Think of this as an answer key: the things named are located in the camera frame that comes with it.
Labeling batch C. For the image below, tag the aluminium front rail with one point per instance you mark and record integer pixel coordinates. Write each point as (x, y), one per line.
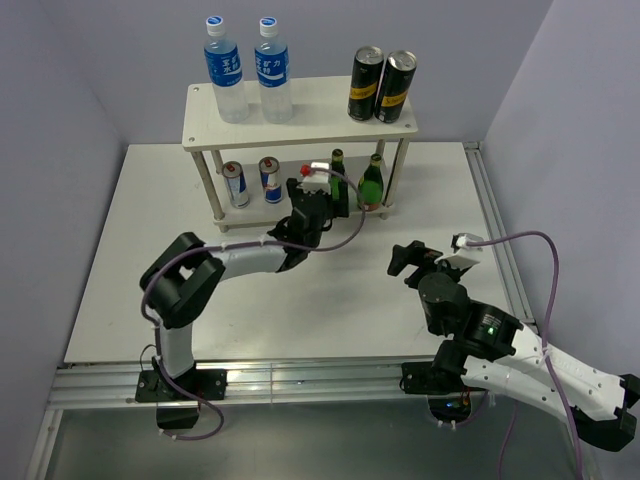
(104, 386)

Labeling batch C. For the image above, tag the silver energy can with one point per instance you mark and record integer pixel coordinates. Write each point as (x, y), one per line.
(269, 169)
(233, 175)

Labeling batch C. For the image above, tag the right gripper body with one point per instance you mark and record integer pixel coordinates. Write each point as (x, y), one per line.
(452, 271)

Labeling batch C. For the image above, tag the black tall can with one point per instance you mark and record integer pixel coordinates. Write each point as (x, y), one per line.
(398, 73)
(366, 73)

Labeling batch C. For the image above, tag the blue-label water bottle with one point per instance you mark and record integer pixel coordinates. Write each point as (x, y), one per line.
(272, 69)
(224, 67)

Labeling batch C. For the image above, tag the green glass bottle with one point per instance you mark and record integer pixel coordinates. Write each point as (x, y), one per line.
(371, 185)
(337, 165)

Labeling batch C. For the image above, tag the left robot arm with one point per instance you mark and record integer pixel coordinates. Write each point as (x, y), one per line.
(180, 283)

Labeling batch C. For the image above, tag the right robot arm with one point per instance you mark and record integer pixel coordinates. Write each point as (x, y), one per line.
(487, 348)

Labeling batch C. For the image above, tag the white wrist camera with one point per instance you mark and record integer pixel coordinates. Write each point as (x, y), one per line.
(465, 252)
(315, 178)

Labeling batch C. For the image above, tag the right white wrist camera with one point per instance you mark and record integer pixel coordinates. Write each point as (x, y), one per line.
(465, 252)

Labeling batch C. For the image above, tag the left black tall can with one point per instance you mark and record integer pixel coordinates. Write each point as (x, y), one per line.
(366, 73)

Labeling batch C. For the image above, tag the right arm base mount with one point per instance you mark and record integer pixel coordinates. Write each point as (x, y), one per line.
(450, 401)

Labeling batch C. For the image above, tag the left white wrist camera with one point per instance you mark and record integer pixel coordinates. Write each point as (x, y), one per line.
(315, 178)

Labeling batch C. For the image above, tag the white two-tier shelf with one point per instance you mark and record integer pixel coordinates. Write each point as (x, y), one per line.
(320, 124)

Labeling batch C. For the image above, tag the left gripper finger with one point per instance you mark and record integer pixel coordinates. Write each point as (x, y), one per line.
(294, 190)
(340, 201)

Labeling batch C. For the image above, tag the right black tall can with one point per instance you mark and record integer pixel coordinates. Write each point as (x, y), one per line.
(398, 73)

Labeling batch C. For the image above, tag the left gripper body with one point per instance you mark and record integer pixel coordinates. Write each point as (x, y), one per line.
(314, 242)

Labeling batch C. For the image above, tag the aluminium side rail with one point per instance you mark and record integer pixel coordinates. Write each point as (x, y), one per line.
(513, 286)

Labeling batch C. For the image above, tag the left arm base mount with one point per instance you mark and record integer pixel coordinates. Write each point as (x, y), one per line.
(152, 388)

